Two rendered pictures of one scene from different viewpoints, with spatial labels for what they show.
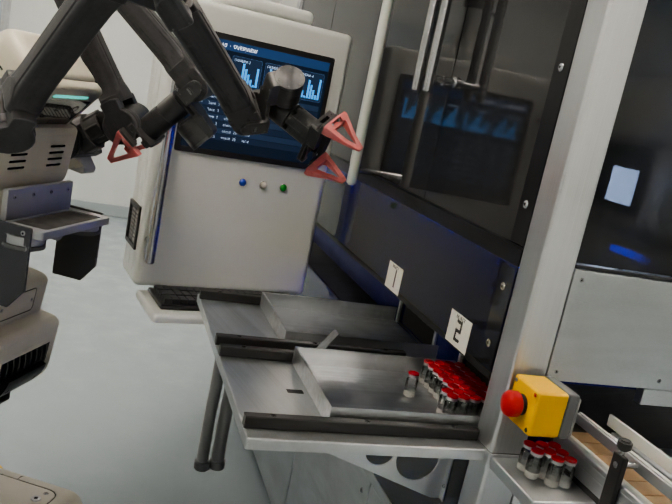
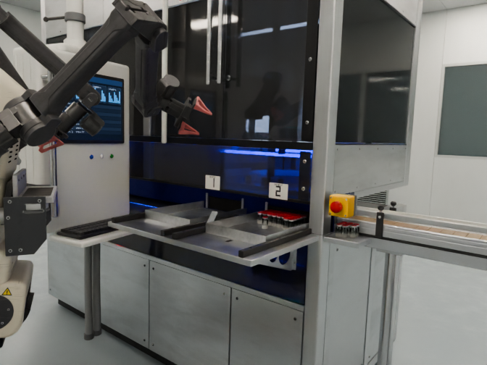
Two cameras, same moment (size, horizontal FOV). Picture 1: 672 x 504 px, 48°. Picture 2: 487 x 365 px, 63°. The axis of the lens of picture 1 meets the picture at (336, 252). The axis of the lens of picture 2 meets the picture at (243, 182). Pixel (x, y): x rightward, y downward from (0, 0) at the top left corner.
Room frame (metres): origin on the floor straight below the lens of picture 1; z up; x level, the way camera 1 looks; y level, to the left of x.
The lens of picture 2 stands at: (0.14, 0.69, 1.22)
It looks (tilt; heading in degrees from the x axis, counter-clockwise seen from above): 7 degrees down; 327
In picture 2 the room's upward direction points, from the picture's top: 2 degrees clockwise
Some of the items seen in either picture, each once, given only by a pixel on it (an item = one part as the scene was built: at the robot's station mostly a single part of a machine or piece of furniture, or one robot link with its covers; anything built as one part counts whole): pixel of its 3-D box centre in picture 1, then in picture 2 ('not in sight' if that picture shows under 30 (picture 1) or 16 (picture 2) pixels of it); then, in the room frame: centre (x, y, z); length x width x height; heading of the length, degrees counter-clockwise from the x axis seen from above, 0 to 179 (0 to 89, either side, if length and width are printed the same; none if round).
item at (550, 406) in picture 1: (540, 405); (342, 205); (1.09, -0.35, 0.99); 0.08 x 0.07 x 0.07; 109
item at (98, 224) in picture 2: (229, 299); (106, 224); (1.89, 0.25, 0.82); 0.40 x 0.14 x 0.02; 119
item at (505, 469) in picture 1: (548, 484); (348, 238); (1.09, -0.40, 0.87); 0.14 x 0.13 x 0.02; 109
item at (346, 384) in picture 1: (398, 389); (263, 226); (1.29, -0.16, 0.90); 0.34 x 0.26 x 0.04; 109
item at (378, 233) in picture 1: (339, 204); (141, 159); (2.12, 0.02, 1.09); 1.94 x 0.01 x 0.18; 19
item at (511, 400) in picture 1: (515, 403); (336, 206); (1.08, -0.31, 0.99); 0.04 x 0.04 x 0.04; 19
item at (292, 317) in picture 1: (345, 325); (197, 213); (1.61, -0.05, 0.90); 0.34 x 0.26 x 0.04; 109
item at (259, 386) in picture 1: (334, 363); (216, 229); (1.43, -0.04, 0.87); 0.70 x 0.48 x 0.02; 19
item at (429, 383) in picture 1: (443, 389); (276, 220); (1.32, -0.25, 0.91); 0.18 x 0.02 x 0.05; 19
